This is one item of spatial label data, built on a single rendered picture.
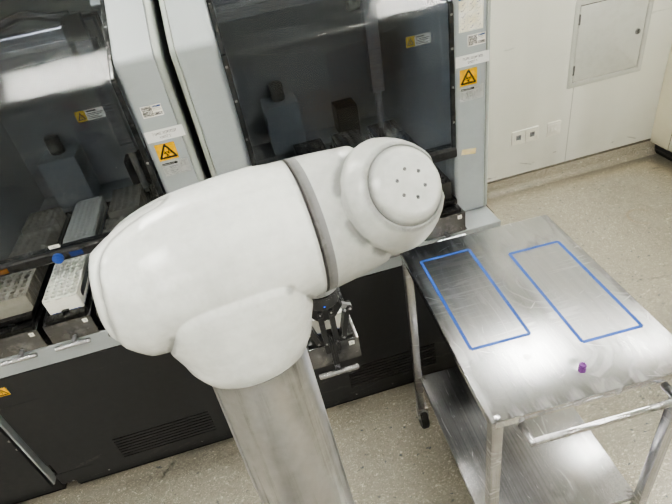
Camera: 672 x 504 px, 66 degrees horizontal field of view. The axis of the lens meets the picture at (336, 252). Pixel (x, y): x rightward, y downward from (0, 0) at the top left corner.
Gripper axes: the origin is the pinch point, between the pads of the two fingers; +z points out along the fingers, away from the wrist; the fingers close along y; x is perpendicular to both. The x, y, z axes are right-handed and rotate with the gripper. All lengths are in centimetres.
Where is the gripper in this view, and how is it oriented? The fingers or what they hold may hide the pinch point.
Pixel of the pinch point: (333, 350)
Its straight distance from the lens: 126.8
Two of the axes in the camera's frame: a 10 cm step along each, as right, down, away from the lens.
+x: 2.3, 5.5, -8.0
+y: -9.6, 2.6, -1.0
